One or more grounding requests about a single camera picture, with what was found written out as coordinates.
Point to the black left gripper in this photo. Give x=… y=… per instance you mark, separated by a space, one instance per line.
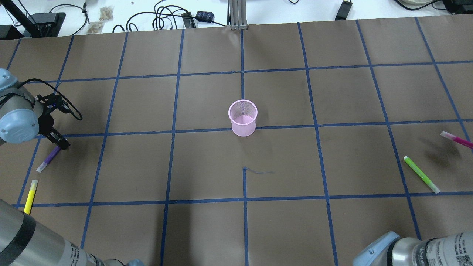
x=45 y=125

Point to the purple marker pen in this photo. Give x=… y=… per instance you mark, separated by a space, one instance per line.
x=48 y=159

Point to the pink marker pen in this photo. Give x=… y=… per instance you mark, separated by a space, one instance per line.
x=456 y=139

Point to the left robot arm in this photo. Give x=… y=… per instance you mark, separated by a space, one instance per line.
x=25 y=241

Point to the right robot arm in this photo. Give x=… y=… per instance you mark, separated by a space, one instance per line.
x=392 y=250

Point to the pink mesh cup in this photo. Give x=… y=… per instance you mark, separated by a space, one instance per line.
x=243 y=114

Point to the yellow marker pen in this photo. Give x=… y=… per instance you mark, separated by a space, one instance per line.
x=30 y=197

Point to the black power adapter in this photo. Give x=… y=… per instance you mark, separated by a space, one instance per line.
x=49 y=24

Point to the green marker pen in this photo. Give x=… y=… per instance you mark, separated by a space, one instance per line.
x=421 y=175

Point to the aluminium frame post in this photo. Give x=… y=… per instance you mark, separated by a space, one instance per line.
x=237 y=14

